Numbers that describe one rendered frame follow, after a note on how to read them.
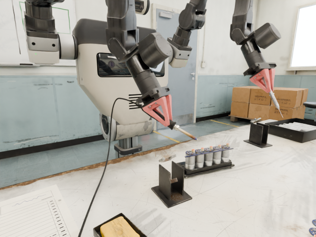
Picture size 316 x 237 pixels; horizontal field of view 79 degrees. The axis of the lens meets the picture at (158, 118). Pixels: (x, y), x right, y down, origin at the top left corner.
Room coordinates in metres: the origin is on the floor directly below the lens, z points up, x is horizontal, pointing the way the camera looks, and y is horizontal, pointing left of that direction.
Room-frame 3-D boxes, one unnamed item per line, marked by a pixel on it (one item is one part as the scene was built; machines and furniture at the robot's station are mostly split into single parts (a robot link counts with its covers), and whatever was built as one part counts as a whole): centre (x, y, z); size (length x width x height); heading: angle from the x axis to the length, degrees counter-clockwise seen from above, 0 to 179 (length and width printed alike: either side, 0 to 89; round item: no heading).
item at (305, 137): (0.81, -0.62, 0.77); 0.24 x 0.16 x 0.04; 116
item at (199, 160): (0.47, -0.11, 0.79); 0.02 x 0.02 x 0.05
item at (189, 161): (0.46, -0.08, 0.79); 0.02 x 0.02 x 0.05
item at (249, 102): (3.92, -2.25, 0.38); 1.20 x 0.80 x 0.73; 40
